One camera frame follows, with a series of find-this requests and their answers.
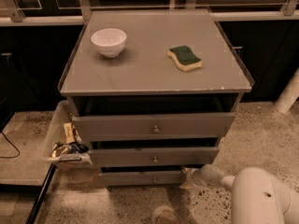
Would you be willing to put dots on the grey top drawer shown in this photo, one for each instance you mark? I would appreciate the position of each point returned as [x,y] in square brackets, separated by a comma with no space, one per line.
[147,127]

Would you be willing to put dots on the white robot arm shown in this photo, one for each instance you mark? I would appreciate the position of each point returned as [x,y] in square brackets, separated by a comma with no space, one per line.
[257,196]

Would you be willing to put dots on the white post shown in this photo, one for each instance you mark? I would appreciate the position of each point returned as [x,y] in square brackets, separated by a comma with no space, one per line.
[288,97]

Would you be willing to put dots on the tan snack packet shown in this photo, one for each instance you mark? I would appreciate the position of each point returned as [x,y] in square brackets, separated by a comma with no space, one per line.
[69,134]

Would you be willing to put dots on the white ceramic bowl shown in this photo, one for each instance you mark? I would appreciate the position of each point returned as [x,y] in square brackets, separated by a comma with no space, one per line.
[109,42]

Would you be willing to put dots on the green yellow sponge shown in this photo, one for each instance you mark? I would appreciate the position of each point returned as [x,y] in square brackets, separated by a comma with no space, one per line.
[184,58]

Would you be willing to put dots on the grey bottom drawer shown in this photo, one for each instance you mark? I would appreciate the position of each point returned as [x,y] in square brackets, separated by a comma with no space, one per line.
[147,178]

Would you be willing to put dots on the gold snack wrapper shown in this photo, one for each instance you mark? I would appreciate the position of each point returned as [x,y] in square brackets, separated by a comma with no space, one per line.
[60,149]

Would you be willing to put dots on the metal railing frame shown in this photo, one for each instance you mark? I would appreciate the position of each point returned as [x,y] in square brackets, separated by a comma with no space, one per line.
[79,11]

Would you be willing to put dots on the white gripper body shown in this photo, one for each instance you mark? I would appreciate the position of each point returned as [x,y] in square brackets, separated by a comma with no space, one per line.
[196,177]

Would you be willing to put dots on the grey drawer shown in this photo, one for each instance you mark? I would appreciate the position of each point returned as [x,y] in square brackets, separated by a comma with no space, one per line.
[159,156]
[147,127]
[147,178]

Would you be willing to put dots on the grey drawer cabinet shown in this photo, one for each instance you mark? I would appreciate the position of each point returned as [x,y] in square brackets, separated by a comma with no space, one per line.
[144,80]

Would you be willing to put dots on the dark blue snack packet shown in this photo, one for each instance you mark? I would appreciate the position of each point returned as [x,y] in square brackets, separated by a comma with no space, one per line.
[77,147]

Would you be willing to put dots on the grey middle drawer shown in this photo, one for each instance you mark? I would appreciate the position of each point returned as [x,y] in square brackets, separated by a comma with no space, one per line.
[159,156]

